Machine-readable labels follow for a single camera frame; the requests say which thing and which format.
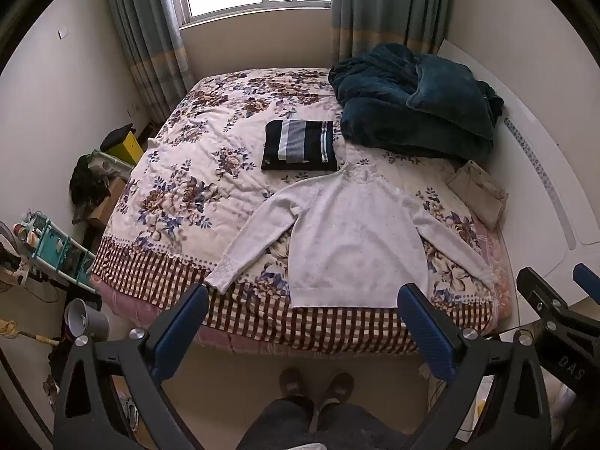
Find yellow patterned stick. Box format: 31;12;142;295
0;321;59;345

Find dark blue striped folded sweater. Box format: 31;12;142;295
261;120;339;172

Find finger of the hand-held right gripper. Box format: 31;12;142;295
573;263;600;302
516;267;572;322

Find teal fleece blanket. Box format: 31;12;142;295
328;43;504;162

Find yellow box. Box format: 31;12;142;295
108;131;144;165

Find white knit sweater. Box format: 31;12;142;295
205;162;498;310

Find teal storage rack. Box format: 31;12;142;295
14;211;97;291

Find grey plastic cup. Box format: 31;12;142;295
64;298;110;341

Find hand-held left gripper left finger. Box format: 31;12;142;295
52;283;209;450

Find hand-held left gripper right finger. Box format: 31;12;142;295
397;283;551;450

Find person's slipper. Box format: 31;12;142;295
280;368;308;401
323;372;354;406

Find beige folded pants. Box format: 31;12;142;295
445;160;509;230

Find person's right slipper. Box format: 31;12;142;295
323;372;354;406

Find white headboard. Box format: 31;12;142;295
436;40;600;329

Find clear plastic storage box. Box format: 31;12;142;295
91;150;137;179

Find dark clothes pile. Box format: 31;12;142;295
69;154;113;223

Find black cloth item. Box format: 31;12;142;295
100;123;134;150

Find floral bed blanket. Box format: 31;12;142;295
90;68;512;354

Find cardboard box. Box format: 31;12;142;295
87;177;126;230

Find person's left slipper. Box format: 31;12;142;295
280;368;308;401

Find grey-green curtain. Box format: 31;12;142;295
100;0;195;125
330;0;458;66

